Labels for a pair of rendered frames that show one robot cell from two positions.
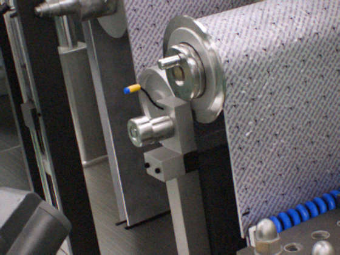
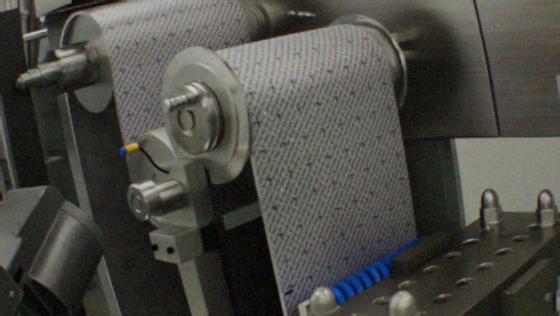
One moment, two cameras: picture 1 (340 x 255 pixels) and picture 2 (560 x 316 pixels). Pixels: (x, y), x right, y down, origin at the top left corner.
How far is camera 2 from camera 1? 0.23 m
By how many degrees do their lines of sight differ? 16
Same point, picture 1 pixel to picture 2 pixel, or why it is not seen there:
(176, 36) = (180, 76)
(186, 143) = (201, 213)
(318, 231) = (379, 298)
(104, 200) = not seen: outside the picture
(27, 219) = (49, 224)
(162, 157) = (174, 233)
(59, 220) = (90, 229)
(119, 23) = (102, 92)
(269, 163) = (310, 227)
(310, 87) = (347, 131)
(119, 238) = not seen: outside the picture
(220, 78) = (244, 113)
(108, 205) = not seen: outside the picture
